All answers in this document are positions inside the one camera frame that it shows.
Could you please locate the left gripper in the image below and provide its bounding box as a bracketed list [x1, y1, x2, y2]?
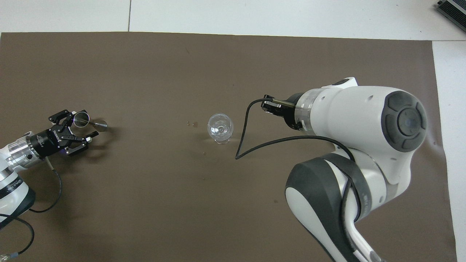
[30, 109, 100, 159]

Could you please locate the black stand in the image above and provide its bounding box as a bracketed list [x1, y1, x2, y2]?
[436, 0, 466, 23]

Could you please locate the small shiny stemmed cup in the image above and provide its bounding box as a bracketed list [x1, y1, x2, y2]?
[73, 112, 108, 132]

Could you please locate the clear round glass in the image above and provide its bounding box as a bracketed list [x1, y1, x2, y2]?
[207, 113, 234, 144]

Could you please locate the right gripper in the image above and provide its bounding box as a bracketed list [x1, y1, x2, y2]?
[261, 92, 305, 131]

